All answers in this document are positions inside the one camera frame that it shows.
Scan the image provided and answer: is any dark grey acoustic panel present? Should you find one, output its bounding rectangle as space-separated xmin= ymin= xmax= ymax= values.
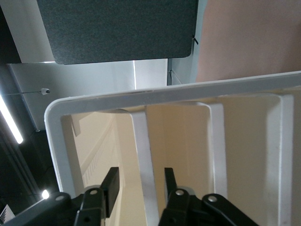
xmin=36 ymin=0 xmax=198 ymax=65

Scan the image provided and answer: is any ceiling light strip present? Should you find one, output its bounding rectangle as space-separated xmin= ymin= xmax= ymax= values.
xmin=0 ymin=93 xmax=24 ymax=144

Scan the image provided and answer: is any white vent grille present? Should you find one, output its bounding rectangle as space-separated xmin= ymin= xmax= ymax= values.
xmin=0 ymin=204 xmax=15 ymax=224

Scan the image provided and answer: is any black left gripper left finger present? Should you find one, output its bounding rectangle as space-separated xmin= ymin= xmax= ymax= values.
xmin=74 ymin=167 xmax=119 ymax=226

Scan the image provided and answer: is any white drawer cabinet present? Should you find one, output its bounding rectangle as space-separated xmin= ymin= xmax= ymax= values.
xmin=44 ymin=70 xmax=301 ymax=226

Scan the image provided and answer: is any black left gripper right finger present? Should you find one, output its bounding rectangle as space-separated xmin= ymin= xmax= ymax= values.
xmin=159 ymin=167 xmax=191 ymax=226

